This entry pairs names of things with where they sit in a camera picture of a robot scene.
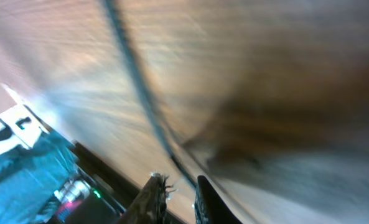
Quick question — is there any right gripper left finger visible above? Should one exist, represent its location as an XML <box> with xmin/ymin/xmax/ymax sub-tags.
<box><xmin>117</xmin><ymin>173</ymin><xmax>169</xmax><ymax>224</ymax></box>

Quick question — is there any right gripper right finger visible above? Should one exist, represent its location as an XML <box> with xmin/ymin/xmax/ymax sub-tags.
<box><xmin>194</xmin><ymin>175</ymin><xmax>241</xmax><ymax>224</ymax></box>

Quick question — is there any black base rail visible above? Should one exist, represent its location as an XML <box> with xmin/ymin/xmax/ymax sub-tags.
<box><xmin>45</xmin><ymin>141</ymin><xmax>185</xmax><ymax>224</ymax></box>

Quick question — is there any black USB cable bundle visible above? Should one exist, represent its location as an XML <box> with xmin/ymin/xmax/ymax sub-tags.
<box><xmin>103</xmin><ymin>0</ymin><xmax>197</xmax><ymax>189</ymax></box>

